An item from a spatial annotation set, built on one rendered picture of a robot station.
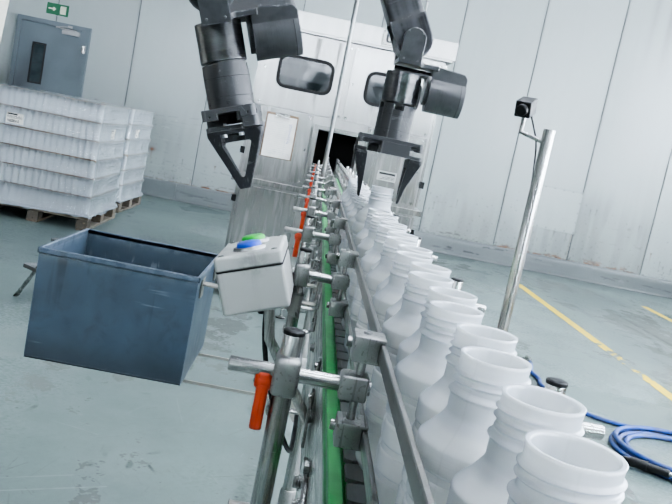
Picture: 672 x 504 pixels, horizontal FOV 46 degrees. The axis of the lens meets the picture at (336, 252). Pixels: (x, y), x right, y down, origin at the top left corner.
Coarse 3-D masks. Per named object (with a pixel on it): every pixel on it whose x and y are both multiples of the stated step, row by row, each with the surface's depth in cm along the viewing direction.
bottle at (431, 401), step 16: (464, 336) 44; (480, 336) 44; (496, 336) 47; (512, 336) 46; (512, 352) 45; (448, 368) 45; (448, 384) 45; (432, 400) 45; (416, 416) 46; (432, 416) 44; (416, 432) 45; (400, 496) 46
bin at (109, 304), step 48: (96, 240) 181; (144, 240) 181; (48, 288) 151; (96, 288) 152; (144, 288) 152; (192, 288) 152; (48, 336) 153; (96, 336) 153; (144, 336) 153; (192, 336) 159
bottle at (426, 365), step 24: (432, 312) 51; (456, 312) 53; (480, 312) 51; (432, 336) 50; (408, 360) 51; (432, 360) 50; (408, 384) 50; (432, 384) 49; (408, 408) 50; (384, 432) 52; (384, 456) 51; (384, 480) 51
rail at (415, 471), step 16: (336, 192) 235; (352, 240) 120; (368, 304) 74; (368, 320) 72; (384, 352) 57; (352, 368) 78; (384, 368) 55; (384, 384) 53; (400, 400) 47; (400, 416) 44; (400, 432) 43; (368, 448) 57; (400, 448) 42; (416, 448) 39; (368, 464) 54; (416, 464) 37; (368, 480) 52; (416, 480) 36; (368, 496) 50; (416, 496) 36; (432, 496) 34
